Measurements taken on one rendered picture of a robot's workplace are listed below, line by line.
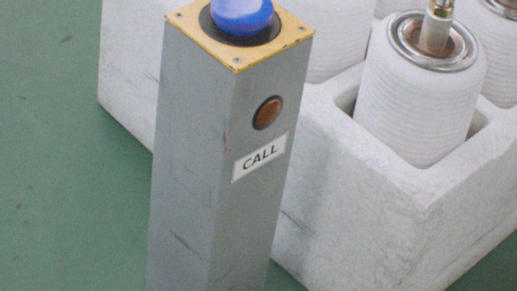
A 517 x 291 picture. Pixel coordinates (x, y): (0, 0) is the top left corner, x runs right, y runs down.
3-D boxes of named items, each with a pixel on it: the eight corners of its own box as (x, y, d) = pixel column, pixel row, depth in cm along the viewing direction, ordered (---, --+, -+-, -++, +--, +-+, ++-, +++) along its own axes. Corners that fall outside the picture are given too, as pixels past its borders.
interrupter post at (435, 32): (429, 31, 82) (437, -2, 80) (451, 47, 81) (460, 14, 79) (411, 41, 81) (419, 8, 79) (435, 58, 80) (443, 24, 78)
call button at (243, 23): (283, 32, 69) (287, 7, 68) (237, 54, 67) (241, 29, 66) (241, 2, 71) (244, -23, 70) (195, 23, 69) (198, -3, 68)
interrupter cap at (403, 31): (423, 4, 85) (425, -3, 84) (493, 52, 82) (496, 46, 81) (365, 35, 81) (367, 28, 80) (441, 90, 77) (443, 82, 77)
